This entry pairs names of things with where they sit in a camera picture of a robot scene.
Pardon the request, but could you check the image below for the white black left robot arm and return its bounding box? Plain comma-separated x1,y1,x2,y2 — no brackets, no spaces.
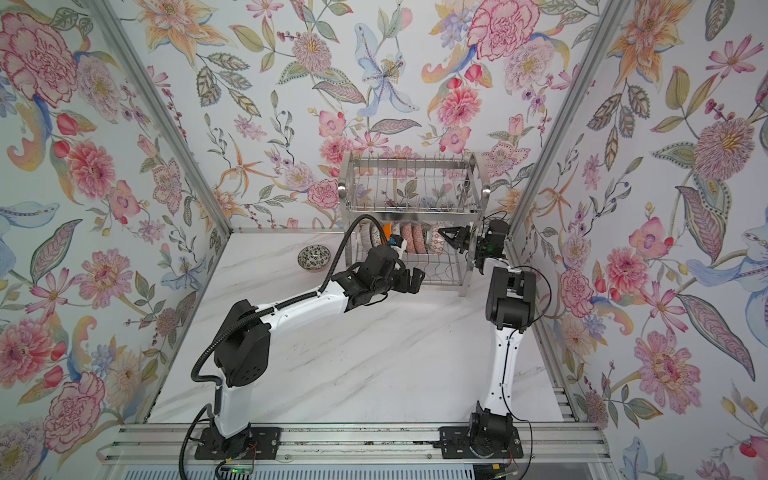
190,244,425,462

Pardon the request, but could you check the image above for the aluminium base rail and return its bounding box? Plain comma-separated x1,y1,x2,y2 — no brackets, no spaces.
96,422,611,466

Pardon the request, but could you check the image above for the two-tier steel dish rack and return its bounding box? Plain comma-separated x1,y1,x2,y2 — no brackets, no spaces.
338,153,491,296

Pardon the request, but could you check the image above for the dark floral bowl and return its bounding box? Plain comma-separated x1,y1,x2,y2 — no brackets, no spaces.
400,222,416,254

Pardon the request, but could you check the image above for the blue pattern bowl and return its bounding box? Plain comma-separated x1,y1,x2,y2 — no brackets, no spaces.
426,222,446,255

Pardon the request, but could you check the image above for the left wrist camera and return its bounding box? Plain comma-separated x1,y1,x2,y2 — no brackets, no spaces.
387,234,407,255

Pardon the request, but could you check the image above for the green leaf pattern bowl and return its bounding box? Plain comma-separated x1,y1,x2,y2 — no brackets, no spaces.
411,223,427,254

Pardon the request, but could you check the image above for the dark speckled bowl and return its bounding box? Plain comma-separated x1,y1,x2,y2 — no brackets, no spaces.
297,244,332,272

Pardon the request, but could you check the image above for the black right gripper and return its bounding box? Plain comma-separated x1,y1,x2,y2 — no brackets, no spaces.
440,228,489,256

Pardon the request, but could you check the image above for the brown mandala pattern bowl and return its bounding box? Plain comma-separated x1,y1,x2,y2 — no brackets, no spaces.
369,223,382,247

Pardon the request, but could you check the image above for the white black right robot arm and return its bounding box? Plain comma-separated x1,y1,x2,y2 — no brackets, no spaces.
438,219,537,461

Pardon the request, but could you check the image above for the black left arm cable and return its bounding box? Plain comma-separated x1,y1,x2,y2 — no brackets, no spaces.
178,214,391,480

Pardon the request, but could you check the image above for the plain white bowl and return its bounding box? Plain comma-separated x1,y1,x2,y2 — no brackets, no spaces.
382,222,393,240

